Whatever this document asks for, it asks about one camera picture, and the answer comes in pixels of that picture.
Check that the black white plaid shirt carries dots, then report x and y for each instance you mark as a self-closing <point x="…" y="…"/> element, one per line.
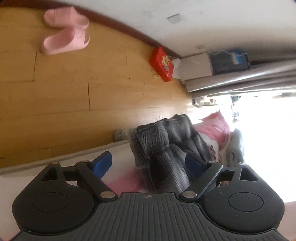
<point x="160" y="150"/>

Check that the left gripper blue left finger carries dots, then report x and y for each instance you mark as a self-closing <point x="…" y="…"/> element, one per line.
<point x="91" y="174"/>

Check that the pink floral bed blanket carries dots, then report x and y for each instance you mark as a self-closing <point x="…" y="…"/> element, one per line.
<point x="123" y="175"/>

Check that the grey curtain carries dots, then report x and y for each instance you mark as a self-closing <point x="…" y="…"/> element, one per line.
<point x="263" y="75"/>

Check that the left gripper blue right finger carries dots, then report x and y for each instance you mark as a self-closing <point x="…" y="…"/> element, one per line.
<point x="203" y="177"/>

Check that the pink slipper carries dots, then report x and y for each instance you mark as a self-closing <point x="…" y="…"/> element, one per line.
<point x="65" y="17"/>
<point x="68" y="40"/>

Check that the red snack box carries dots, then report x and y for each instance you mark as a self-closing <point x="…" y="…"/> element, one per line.
<point x="160" y="61"/>

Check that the folded grey garment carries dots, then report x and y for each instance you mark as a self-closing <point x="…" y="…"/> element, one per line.
<point x="235" y="150"/>

